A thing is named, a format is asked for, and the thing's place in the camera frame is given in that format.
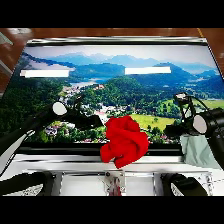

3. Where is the pale green garment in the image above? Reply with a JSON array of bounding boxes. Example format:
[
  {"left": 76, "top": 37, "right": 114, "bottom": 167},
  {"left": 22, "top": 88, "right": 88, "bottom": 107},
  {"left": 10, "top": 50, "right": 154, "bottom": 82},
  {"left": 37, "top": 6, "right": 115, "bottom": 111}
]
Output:
[{"left": 179, "top": 134, "right": 215, "bottom": 171}]

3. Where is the red T-shirt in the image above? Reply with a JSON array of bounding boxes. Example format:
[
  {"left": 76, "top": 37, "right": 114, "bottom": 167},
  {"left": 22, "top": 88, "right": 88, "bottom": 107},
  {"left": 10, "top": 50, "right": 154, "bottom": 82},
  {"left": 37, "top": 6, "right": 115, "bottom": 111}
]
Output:
[{"left": 99, "top": 115, "right": 150, "bottom": 170}]

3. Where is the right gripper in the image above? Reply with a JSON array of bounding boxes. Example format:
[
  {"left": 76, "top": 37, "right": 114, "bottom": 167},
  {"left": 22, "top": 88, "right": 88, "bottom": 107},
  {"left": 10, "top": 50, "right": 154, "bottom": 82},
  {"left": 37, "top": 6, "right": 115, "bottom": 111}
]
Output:
[{"left": 163, "top": 120, "right": 194, "bottom": 139}]

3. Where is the black cable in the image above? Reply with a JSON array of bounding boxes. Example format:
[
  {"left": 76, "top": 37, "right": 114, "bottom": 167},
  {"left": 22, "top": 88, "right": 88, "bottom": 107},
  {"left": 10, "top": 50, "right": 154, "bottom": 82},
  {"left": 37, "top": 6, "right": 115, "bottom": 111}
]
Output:
[{"left": 186, "top": 94, "right": 210, "bottom": 115}]

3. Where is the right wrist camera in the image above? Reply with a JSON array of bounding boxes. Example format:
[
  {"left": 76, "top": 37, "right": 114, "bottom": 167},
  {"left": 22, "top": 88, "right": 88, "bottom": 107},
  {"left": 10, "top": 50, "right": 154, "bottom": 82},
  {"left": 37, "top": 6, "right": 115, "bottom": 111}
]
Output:
[{"left": 173, "top": 92, "right": 194, "bottom": 122}]

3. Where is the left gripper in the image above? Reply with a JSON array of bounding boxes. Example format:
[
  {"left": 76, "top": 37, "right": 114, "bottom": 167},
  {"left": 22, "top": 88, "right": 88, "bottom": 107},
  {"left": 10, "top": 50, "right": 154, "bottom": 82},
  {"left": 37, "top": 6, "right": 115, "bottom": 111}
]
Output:
[{"left": 66, "top": 109, "right": 105, "bottom": 132}]

